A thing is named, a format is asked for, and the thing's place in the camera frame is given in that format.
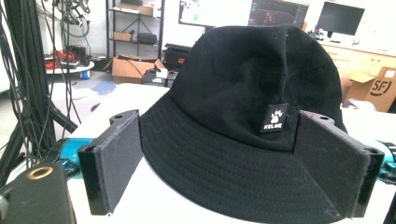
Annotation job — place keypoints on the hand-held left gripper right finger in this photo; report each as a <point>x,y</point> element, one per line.
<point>330,161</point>

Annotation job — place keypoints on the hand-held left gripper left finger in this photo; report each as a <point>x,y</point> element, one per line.
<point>118,161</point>

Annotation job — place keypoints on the black bucket hat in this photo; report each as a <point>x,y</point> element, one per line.
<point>236,93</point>

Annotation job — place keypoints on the printed cardboard box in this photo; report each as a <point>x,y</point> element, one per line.
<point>378,90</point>

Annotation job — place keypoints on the open cardboard box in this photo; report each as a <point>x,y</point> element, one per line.
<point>127,70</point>

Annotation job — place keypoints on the black and white device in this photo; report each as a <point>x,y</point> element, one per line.
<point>155,77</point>

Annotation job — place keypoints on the light wooden cabinet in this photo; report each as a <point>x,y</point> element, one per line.
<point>358,60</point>

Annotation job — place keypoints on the round white table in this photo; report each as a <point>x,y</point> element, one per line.
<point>70,68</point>

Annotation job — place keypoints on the black hard case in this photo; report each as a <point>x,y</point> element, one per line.
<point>176,57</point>

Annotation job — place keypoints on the black metal stand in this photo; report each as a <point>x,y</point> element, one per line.
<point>29,77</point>

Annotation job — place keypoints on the small cardboard box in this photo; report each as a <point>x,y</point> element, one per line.
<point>122,36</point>

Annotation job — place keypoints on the black bag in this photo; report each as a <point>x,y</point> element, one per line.
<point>147,38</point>

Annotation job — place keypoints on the black metal shelf rack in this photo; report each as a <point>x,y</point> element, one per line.
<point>162,28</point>

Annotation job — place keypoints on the black switched-off monitor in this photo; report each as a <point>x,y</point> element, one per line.
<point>340,18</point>

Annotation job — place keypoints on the flat cardboard box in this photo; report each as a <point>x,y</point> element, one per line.
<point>137,8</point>

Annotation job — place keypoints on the dark-screen monitor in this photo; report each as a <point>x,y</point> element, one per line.
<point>277,14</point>

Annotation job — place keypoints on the white-screen monitor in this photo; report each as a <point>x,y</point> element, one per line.
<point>214,12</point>

